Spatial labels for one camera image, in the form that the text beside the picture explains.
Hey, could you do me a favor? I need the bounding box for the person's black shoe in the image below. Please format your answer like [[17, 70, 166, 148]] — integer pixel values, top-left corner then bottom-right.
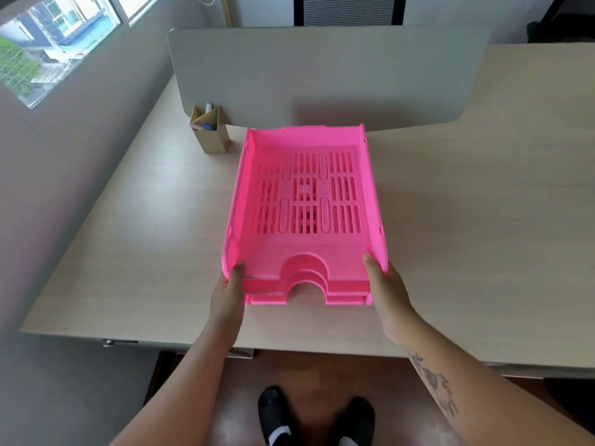
[[258, 386, 304, 446], [327, 396, 377, 446]]

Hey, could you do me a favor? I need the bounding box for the black chair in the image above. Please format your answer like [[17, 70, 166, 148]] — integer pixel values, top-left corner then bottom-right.
[[526, 0, 595, 44]]

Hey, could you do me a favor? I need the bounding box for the black framed grey panel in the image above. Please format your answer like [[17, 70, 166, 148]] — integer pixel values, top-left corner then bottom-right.
[[293, 0, 408, 27]]

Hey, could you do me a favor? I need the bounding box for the person's left forearm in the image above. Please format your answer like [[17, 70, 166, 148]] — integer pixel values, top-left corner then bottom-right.
[[109, 320, 243, 446]]

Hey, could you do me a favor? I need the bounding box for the pink plastic document tray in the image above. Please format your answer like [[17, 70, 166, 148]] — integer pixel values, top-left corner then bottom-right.
[[222, 124, 389, 294], [243, 273, 373, 299], [245, 292, 374, 306]]

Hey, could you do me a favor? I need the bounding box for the person's right hand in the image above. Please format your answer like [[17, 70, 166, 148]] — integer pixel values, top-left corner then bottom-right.
[[363, 254, 420, 345]]

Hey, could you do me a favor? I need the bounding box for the person's left black shoe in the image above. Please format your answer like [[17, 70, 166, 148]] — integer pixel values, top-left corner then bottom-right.
[[258, 386, 304, 446]]

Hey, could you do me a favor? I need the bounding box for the person's right forearm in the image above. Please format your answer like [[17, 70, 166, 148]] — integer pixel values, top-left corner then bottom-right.
[[386, 313, 595, 446]]

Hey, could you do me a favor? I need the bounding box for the grey desk divider panel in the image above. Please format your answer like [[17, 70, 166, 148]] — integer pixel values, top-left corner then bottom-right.
[[167, 25, 491, 133]]

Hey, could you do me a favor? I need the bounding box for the window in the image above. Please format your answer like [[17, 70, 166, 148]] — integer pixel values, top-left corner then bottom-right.
[[0, 0, 161, 110]]

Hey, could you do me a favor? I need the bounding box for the person's right black shoe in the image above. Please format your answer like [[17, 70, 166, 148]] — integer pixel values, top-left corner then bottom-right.
[[327, 396, 377, 446]]

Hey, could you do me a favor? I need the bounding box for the person's left hand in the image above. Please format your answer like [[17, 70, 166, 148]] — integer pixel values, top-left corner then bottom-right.
[[209, 261, 246, 343]]

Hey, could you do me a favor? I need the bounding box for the cardboard pen holder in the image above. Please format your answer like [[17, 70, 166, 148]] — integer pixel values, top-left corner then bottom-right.
[[189, 106, 231, 155]]

